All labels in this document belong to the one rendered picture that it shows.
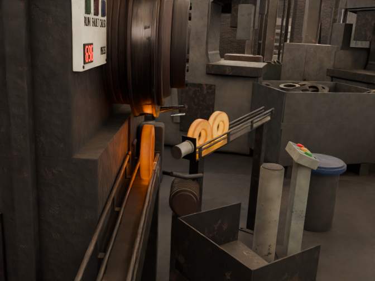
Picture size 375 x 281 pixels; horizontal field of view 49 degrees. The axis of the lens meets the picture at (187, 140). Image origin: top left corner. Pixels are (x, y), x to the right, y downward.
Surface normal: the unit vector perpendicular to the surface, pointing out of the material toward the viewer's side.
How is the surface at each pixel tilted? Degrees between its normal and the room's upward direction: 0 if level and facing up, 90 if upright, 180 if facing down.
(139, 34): 82
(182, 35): 77
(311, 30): 90
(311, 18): 90
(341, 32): 90
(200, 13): 90
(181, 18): 58
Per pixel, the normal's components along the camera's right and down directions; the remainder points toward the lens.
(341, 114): 0.25, 0.25
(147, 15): 0.01, -0.08
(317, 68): -0.94, 0.04
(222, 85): -0.25, 0.23
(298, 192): -0.01, 0.25
